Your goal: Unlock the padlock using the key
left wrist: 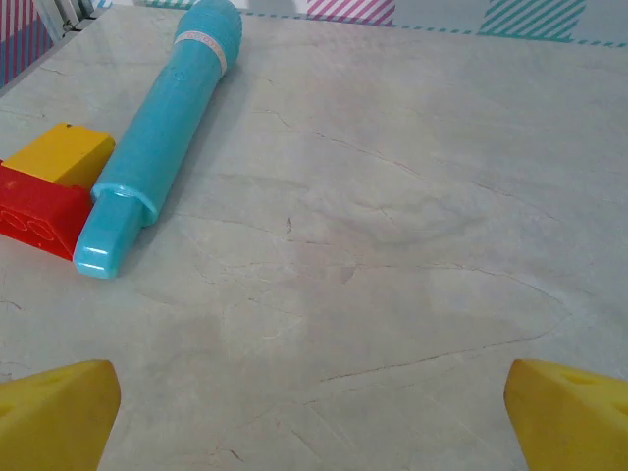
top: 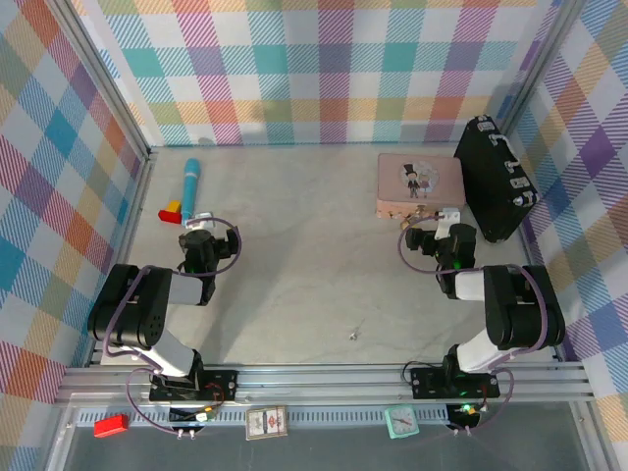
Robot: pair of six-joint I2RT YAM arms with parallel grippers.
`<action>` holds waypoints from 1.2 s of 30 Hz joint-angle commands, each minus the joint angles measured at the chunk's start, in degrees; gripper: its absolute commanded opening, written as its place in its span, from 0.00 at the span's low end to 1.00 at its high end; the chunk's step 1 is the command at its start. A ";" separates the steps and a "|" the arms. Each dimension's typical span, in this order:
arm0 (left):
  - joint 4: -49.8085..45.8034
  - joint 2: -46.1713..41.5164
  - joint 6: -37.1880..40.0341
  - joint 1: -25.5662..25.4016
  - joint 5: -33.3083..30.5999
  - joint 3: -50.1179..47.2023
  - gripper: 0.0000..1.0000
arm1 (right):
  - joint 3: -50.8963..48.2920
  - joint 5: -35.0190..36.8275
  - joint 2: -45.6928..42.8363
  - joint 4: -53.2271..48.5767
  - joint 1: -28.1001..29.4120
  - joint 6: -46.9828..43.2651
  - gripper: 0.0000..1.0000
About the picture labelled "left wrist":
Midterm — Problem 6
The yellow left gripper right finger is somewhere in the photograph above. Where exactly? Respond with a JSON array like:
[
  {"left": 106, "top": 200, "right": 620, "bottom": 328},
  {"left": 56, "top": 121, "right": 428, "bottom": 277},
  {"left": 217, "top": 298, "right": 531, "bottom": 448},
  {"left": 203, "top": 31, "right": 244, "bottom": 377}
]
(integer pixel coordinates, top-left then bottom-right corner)
[{"left": 503, "top": 358, "right": 628, "bottom": 471}]

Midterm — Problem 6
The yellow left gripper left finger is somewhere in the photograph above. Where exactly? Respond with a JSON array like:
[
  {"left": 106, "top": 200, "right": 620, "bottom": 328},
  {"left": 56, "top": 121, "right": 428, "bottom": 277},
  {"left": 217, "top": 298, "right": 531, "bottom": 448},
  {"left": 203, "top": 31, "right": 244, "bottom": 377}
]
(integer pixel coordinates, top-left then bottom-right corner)
[{"left": 0, "top": 359, "right": 123, "bottom": 471}]

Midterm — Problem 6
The red toy building block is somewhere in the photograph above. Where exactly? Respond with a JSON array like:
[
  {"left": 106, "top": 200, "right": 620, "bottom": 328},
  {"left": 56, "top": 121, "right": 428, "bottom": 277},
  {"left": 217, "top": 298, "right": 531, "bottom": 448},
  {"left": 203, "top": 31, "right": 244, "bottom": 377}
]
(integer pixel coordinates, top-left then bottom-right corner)
[{"left": 0, "top": 159, "right": 94, "bottom": 261}]

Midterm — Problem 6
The yellow toy building block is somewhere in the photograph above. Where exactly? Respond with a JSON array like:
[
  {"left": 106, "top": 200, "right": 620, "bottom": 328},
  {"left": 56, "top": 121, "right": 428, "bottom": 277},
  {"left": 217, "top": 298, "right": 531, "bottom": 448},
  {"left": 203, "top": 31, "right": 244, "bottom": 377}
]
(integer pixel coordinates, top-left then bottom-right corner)
[{"left": 1, "top": 122, "right": 117, "bottom": 190}]

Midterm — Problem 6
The blue marker pen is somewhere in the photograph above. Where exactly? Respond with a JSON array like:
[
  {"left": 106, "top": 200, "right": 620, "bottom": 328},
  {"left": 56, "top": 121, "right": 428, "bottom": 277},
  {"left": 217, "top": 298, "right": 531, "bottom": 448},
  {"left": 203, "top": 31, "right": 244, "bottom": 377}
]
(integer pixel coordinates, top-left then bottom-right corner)
[{"left": 72, "top": 0, "right": 243, "bottom": 281}]

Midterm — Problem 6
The aluminium frame corner post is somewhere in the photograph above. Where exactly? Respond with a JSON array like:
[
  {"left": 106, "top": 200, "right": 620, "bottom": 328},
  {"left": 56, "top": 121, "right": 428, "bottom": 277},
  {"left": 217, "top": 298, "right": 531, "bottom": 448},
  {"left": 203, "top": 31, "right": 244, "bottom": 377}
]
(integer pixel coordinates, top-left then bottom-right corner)
[{"left": 33, "top": 0, "right": 114, "bottom": 38}]

